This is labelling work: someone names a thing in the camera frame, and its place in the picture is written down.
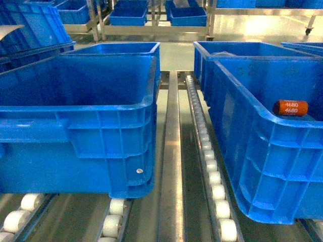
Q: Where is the orange cylinder cap 4680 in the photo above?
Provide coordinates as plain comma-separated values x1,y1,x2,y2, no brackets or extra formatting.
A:
273,99,308,116

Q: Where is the blue bin behind left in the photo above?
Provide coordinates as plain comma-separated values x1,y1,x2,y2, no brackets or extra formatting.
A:
61,41,162,84

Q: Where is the blue bin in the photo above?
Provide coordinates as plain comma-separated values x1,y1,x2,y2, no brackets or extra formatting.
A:
1,55,157,198
61,41,162,84
209,57,322,224
193,41,316,93

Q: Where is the blue bin left front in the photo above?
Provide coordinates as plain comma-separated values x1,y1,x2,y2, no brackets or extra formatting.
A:
1,55,157,198

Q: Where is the blue bin behind right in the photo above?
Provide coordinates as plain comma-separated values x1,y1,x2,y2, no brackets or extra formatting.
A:
193,41,316,93

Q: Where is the white roller track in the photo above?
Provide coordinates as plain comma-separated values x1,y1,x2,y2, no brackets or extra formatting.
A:
185,74,244,241

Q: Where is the blue bin right front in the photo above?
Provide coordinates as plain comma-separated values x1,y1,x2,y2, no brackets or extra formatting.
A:
209,57,322,224

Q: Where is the tilted blue crate left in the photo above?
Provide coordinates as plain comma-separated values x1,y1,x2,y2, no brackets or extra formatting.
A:
1,1,75,72

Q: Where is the steel divider rail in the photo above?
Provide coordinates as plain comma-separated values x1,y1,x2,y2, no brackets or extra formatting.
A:
157,71,186,241

